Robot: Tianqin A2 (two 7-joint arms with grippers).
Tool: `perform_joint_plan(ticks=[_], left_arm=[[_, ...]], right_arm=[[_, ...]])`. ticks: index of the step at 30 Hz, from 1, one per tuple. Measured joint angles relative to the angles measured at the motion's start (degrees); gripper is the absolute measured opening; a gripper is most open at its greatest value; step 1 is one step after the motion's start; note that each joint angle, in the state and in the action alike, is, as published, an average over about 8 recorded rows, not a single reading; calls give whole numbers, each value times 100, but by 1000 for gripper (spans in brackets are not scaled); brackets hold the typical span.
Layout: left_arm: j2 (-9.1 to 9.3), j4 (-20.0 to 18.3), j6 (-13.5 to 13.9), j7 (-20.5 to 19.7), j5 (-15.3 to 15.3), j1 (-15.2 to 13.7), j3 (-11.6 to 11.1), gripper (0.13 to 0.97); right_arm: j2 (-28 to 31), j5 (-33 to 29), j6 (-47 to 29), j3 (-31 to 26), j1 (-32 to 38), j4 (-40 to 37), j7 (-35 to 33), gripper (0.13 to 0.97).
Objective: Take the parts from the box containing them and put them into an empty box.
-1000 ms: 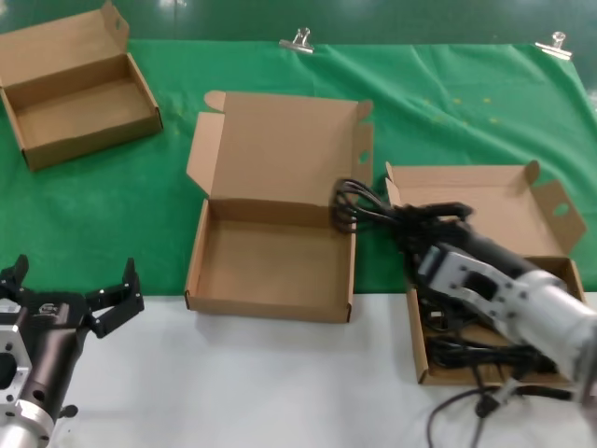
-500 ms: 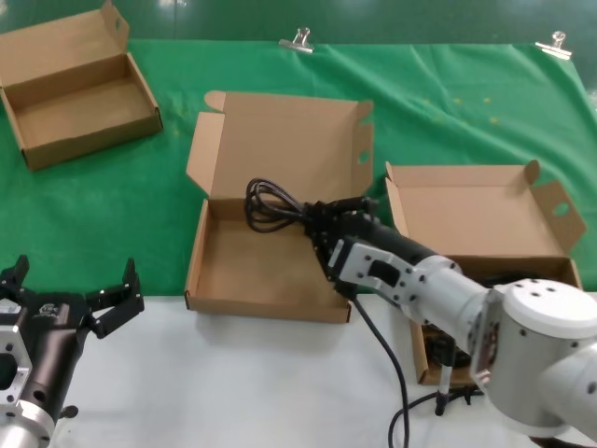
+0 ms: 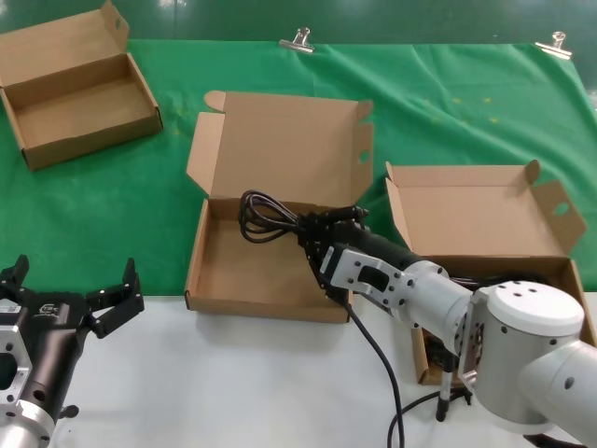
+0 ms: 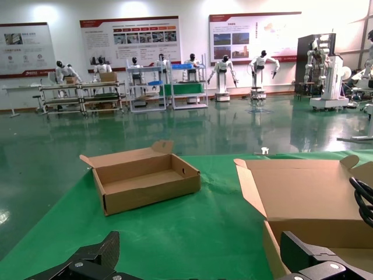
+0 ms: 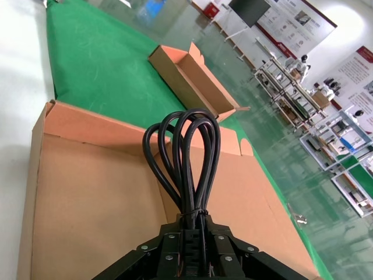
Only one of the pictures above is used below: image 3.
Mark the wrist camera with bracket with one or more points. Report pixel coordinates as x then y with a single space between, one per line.
354 275
7 310

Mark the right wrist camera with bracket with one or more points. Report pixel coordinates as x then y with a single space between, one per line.
354 275

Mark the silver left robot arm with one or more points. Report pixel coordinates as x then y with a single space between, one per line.
23 429

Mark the large open cardboard box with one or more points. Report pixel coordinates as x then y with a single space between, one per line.
280 149
466 219

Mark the small open cardboard box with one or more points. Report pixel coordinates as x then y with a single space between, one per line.
79 107

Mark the green tablecloth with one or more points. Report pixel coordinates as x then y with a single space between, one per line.
466 121

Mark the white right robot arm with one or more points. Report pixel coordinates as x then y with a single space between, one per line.
536 326

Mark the black silver rod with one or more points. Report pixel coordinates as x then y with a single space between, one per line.
445 387

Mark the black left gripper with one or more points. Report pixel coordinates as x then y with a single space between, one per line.
51 326

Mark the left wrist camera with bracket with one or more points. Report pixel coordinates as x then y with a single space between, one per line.
7 310

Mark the silver binder clip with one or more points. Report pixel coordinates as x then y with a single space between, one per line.
296 45
555 48

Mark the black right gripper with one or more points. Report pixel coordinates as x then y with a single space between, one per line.
378 247

